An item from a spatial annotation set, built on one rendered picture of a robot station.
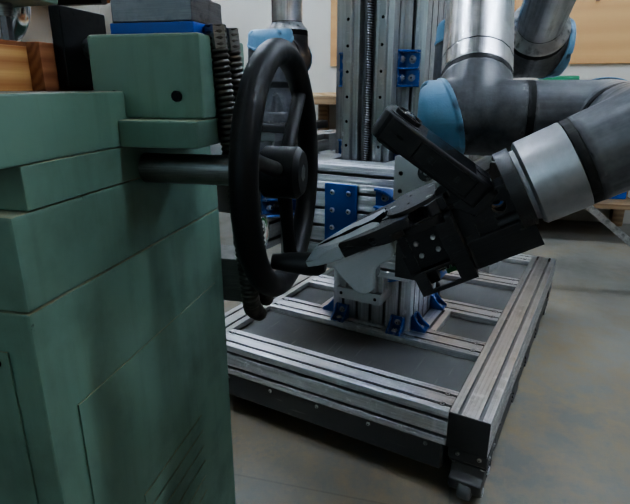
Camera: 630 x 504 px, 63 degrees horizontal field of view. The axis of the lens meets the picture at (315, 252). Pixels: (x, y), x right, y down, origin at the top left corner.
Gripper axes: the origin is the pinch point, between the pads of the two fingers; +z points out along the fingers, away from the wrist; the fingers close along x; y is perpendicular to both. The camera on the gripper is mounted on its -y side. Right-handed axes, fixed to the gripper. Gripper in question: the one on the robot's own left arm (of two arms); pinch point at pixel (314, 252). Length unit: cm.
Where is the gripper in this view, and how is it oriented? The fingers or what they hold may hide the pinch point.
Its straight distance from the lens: 51.3
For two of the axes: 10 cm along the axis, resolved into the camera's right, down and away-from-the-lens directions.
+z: -8.5, 3.8, 3.7
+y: 4.7, 8.6, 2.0
